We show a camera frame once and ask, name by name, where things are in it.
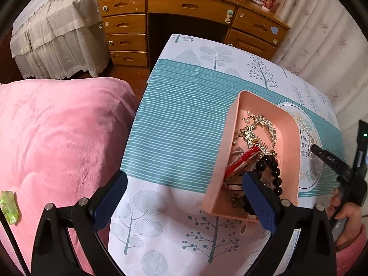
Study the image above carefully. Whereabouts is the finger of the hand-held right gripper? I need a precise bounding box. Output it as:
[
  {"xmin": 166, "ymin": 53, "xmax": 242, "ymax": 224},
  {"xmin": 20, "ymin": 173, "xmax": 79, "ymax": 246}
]
[{"xmin": 311, "ymin": 144, "xmax": 350, "ymax": 179}]

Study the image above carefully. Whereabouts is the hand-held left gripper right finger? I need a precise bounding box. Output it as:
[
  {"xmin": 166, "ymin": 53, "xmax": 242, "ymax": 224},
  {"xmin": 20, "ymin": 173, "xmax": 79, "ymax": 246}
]
[{"xmin": 243, "ymin": 171, "xmax": 337, "ymax": 276}]

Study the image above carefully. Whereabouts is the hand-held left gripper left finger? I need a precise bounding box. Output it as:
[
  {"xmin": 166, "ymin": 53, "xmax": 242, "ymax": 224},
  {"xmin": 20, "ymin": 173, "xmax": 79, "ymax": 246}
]
[{"xmin": 31, "ymin": 171, "xmax": 128, "ymax": 276}]

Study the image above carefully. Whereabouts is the black bead bracelet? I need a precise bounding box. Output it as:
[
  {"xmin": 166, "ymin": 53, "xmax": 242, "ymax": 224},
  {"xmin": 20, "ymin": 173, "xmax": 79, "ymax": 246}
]
[{"xmin": 231, "ymin": 155, "xmax": 285, "ymax": 216}]

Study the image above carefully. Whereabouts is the white pearl strand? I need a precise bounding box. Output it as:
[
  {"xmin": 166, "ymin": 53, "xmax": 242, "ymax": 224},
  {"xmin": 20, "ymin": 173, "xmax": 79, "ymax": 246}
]
[{"xmin": 296, "ymin": 116, "xmax": 319, "ymax": 160}]

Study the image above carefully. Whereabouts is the red string bracelet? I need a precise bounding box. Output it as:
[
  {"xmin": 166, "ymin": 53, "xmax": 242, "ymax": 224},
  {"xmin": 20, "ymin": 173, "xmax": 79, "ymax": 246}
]
[{"xmin": 224, "ymin": 145, "xmax": 266, "ymax": 179}]

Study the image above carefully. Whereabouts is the pink plastic box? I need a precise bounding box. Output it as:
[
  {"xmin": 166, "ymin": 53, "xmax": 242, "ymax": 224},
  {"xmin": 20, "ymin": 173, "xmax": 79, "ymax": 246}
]
[{"xmin": 200, "ymin": 90, "xmax": 302, "ymax": 223}]

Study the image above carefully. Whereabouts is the gold pearl hair comb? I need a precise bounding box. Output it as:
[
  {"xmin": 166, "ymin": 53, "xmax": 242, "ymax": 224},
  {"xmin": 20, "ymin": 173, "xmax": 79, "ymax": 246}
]
[{"xmin": 233, "ymin": 111, "xmax": 278, "ymax": 153}]

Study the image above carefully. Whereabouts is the person's right forearm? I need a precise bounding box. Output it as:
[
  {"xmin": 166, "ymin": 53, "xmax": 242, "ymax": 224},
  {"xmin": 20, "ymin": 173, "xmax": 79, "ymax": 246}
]
[{"xmin": 335, "ymin": 230, "xmax": 367, "ymax": 276}]

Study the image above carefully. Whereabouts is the person's right hand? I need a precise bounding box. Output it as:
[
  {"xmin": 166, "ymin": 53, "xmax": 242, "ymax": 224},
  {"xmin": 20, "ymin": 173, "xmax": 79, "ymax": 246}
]
[{"xmin": 328, "ymin": 189, "xmax": 366, "ymax": 250}]

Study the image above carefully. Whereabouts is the pink blanket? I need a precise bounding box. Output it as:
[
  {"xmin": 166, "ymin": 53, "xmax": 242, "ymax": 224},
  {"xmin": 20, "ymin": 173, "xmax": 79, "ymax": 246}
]
[{"xmin": 0, "ymin": 76, "xmax": 138, "ymax": 276}]

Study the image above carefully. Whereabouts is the green plastic wrapper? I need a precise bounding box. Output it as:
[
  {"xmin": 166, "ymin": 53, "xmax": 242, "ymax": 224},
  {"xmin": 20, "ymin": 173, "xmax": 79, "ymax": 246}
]
[{"xmin": 0, "ymin": 190, "xmax": 21, "ymax": 225}]

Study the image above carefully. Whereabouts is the tree print tablecloth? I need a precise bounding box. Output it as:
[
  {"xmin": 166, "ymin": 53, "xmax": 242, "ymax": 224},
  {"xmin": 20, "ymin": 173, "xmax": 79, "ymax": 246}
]
[{"xmin": 108, "ymin": 33, "xmax": 347, "ymax": 276}]

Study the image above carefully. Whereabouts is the white leaf print curtain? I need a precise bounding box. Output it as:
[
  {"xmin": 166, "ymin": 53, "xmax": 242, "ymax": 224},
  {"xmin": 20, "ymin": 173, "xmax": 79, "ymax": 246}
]
[{"xmin": 270, "ymin": 0, "xmax": 368, "ymax": 127}]

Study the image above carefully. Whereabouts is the red patterned paper cup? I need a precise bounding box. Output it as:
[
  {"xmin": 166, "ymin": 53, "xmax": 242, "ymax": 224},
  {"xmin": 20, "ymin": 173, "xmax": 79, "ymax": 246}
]
[{"xmin": 262, "ymin": 0, "xmax": 280, "ymax": 12}]

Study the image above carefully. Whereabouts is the white lace cloth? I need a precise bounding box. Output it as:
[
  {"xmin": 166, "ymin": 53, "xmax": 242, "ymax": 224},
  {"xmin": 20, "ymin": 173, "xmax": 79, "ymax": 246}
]
[{"xmin": 10, "ymin": 0, "xmax": 112, "ymax": 79}]

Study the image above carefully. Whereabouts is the wooden desk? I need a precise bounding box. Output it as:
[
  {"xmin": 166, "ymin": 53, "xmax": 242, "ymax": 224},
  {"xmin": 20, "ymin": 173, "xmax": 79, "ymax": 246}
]
[{"xmin": 96, "ymin": 0, "xmax": 291, "ymax": 77}]

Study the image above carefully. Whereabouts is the thin black cable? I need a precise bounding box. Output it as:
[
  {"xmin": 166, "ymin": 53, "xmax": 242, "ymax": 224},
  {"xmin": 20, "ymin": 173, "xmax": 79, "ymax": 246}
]
[{"xmin": 0, "ymin": 214, "xmax": 31, "ymax": 276}]

